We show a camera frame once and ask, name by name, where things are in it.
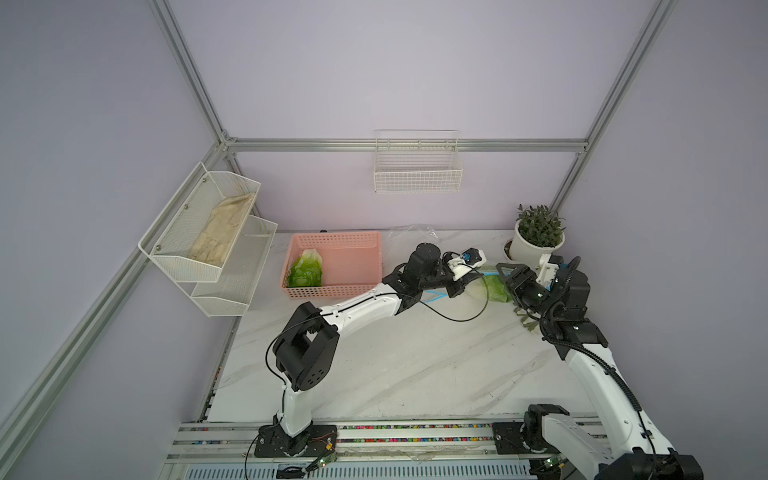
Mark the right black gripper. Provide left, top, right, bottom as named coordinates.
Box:
left=497, top=264, right=560, bottom=322

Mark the bagged chinese cabbage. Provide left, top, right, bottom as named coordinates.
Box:
left=481, top=269, right=512, bottom=303

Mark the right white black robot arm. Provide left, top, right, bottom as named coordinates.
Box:
left=496, top=258, right=704, bottom=479

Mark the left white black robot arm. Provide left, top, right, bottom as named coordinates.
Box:
left=265, top=243, right=486, bottom=440

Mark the potted green plant white pot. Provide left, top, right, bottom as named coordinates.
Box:
left=505, top=204, right=565, bottom=270

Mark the pink plastic basket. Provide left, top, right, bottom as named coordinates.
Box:
left=280, top=231, right=383, bottom=299

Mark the beige cloth in shelf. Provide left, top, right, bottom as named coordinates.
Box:
left=187, top=193, right=256, bottom=267

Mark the white two-tier mesh shelf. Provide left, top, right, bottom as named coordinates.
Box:
left=138, top=164, right=277, bottom=317

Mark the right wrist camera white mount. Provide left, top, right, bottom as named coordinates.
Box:
left=536, top=253, right=563, bottom=290

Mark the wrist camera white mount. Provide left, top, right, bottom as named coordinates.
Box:
left=446, top=248, right=487, bottom=281
left=536, top=253, right=563, bottom=290

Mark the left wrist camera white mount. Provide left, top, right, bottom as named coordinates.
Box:
left=446, top=248, right=487, bottom=281

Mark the white wire wall basket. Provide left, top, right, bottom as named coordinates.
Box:
left=373, top=129, right=463, bottom=194

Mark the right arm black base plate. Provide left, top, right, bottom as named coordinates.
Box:
left=491, top=421, right=559, bottom=455

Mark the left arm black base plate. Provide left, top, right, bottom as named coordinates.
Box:
left=252, top=424, right=338, bottom=458

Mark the aluminium front rail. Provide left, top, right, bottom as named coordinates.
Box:
left=164, top=416, right=661, bottom=464

